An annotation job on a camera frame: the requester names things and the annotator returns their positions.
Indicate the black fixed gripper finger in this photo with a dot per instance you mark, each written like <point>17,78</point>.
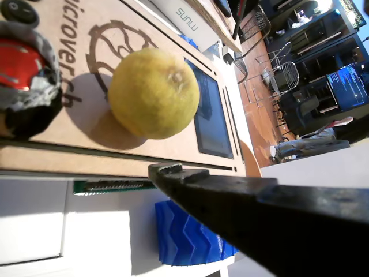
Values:
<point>274,225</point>

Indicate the yellow lemon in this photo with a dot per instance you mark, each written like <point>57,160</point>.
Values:
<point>152,92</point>

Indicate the person in jeans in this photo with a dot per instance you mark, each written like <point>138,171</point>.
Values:
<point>305,141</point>

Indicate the computer monitor with code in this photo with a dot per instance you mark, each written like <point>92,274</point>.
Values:
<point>346,89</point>

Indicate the white and black charger plug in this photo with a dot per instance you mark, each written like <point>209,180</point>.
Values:
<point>228,59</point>

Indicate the brown wooden board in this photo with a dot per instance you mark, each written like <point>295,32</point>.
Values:
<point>225,31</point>

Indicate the black mesh chair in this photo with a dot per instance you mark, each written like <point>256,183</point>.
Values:
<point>258,23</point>

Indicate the white SUNLU box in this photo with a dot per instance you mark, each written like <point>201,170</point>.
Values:
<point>187,20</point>

